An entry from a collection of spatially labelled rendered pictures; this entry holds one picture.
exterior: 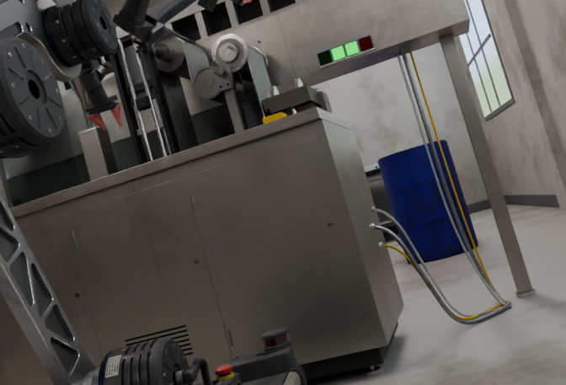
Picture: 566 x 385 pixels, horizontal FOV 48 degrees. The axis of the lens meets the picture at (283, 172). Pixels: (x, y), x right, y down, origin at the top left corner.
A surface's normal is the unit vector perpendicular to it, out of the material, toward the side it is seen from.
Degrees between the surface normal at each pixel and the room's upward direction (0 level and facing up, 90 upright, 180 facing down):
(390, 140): 90
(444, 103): 90
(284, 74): 90
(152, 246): 90
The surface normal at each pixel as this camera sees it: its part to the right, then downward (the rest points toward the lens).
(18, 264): 0.95, -0.28
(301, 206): -0.27, 0.00
